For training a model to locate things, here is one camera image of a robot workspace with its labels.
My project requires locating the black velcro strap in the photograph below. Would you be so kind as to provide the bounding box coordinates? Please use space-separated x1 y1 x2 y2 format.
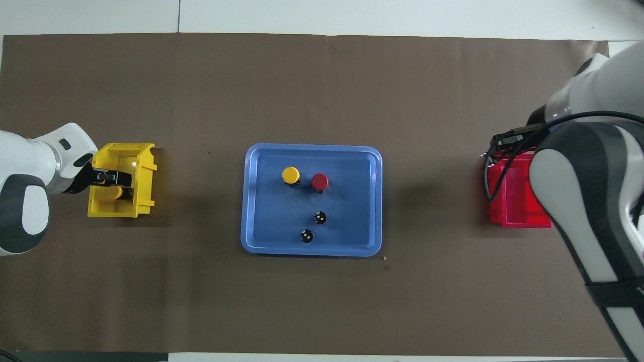
585 280 644 309

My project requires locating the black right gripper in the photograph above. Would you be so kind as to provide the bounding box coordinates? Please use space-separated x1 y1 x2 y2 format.
485 126 547 161

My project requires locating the brown table mat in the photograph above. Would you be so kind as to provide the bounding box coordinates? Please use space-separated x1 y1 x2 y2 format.
0 33 624 358

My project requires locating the red plastic bin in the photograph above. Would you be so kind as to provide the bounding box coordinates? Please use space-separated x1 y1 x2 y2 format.
486 153 552 229

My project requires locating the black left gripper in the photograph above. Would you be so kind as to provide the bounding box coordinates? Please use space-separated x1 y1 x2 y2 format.
70 163 133 195

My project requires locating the yellow plastic bin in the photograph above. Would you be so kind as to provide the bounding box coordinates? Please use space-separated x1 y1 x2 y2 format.
88 143 157 218

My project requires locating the blue plastic tray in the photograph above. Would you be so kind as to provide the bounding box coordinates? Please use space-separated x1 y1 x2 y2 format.
240 143 383 257

